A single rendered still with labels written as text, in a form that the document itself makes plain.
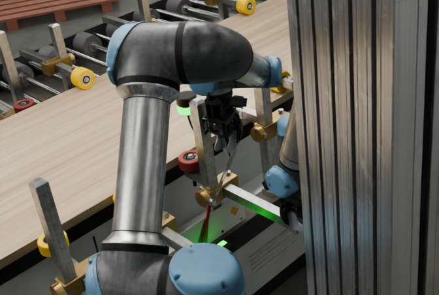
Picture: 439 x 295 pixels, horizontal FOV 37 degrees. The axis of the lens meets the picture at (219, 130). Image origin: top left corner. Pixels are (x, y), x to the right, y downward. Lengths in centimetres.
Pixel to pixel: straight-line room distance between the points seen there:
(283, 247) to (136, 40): 168
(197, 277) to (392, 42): 62
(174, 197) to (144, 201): 104
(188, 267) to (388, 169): 54
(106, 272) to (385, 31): 71
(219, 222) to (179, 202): 23
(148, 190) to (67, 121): 132
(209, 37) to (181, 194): 109
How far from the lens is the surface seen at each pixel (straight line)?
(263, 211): 187
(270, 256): 268
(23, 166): 222
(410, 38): 54
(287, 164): 145
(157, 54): 117
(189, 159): 204
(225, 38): 118
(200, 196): 194
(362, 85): 61
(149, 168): 114
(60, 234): 166
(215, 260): 109
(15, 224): 195
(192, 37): 116
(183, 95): 184
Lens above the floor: 197
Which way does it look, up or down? 29 degrees down
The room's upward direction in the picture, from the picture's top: 8 degrees counter-clockwise
